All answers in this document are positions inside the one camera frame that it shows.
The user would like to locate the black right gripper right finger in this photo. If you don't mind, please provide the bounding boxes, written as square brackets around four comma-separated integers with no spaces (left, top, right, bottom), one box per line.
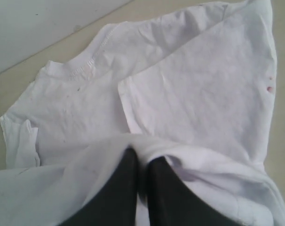
[146,157,239,226]

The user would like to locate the white t-shirt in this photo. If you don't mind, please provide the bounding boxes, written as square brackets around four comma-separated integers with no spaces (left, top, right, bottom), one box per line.
[0,0,285,226]

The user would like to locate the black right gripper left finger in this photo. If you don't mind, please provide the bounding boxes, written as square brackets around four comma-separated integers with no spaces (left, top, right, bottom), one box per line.
[62,148,137,226]

